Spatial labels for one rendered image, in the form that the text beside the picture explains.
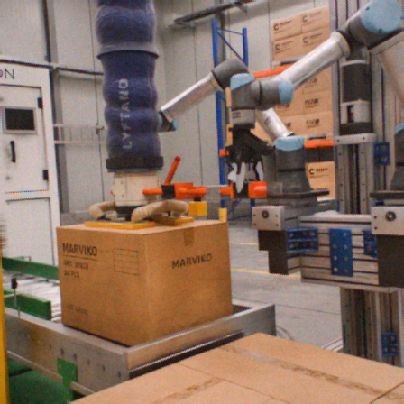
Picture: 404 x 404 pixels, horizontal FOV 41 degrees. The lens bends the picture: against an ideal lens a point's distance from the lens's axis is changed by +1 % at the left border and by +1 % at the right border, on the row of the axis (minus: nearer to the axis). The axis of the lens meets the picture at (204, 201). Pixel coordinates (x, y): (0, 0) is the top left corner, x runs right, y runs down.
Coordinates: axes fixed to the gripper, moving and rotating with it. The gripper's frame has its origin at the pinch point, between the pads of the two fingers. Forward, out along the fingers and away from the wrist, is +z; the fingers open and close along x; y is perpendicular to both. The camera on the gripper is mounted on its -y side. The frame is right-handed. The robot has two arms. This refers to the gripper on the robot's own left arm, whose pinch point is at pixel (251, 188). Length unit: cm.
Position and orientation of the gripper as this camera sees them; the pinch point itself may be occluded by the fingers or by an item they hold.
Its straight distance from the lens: 168.0
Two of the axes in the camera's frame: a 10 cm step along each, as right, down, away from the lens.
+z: 0.4, 10.0, 0.5
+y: -6.9, -0.1, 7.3
